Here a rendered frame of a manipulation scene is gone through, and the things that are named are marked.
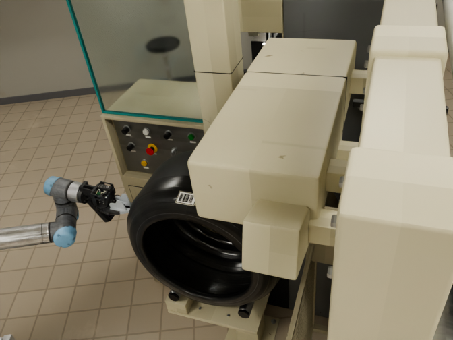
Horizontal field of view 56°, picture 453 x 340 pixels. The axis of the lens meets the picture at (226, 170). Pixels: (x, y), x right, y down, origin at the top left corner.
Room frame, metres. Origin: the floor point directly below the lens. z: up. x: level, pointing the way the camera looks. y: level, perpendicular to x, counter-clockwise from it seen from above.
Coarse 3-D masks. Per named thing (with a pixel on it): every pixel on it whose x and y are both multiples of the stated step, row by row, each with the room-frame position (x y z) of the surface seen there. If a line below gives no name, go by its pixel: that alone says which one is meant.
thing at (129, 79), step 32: (96, 0) 1.78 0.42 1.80; (128, 0) 1.72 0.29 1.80; (160, 0) 1.67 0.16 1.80; (96, 32) 1.80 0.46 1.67; (128, 32) 1.74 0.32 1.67; (160, 32) 1.68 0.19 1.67; (96, 64) 1.82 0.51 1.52; (128, 64) 1.75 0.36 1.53; (160, 64) 1.69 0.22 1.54; (192, 64) 1.63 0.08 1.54; (128, 96) 1.77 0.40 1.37; (160, 96) 1.70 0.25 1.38; (192, 96) 1.64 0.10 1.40
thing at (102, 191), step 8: (88, 184) 1.24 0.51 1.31; (96, 184) 1.22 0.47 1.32; (104, 184) 1.23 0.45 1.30; (112, 184) 1.21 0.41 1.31; (80, 192) 1.20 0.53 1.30; (88, 192) 1.19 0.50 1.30; (96, 192) 1.19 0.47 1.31; (104, 192) 1.18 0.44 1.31; (112, 192) 1.20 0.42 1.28; (80, 200) 1.19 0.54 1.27; (96, 200) 1.17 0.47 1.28; (104, 200) 1.16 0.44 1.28; (112, 200) 1.19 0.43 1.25; (96, 208) 1.16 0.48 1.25
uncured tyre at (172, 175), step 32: (160, 192) 1.00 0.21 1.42; (192, 192) 0.96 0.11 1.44; (128, 224) 1.05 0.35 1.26; (160, 224) 1.22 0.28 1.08; (192, 224) 1.24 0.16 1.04; (224, 224) 0.88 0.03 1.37; (160, 256) 1.11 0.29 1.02; (192, 256) 1.15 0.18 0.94; (224, 256) 1.15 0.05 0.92; (192, 288) 0.97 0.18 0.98; (224, 288) 1.00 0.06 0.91; (256, 288) 0.85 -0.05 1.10
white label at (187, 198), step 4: (180, 192) 0.97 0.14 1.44; (184, 192) 0.96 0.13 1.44; (188, 192) 0.96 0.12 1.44; (180, 196) 0.95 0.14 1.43; (184, 196) 0.95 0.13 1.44; (188, 196) 0.95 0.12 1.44; (192, 196) 0.94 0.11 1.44; (176, 200) 0.94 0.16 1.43; (180, 200) 0.94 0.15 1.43; (184, 200) 0.94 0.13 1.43; (188, 200) 0.93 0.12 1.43; (192, 200) 0.93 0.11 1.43; (188, 204) 0.92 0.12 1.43; (192, 204) 0.92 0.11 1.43
